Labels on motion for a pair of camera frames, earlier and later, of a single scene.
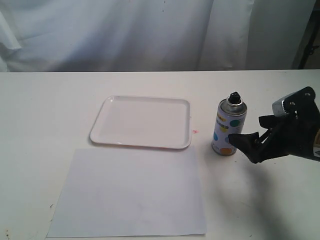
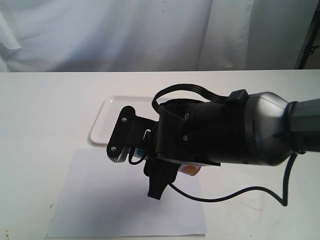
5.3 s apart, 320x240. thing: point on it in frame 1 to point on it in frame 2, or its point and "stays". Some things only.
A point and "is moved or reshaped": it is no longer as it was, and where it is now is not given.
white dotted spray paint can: x=230 y=119 is moved or reshaped
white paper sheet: x=130 y=192 stays
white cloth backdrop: x=82 y=35 stays
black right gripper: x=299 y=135 to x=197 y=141
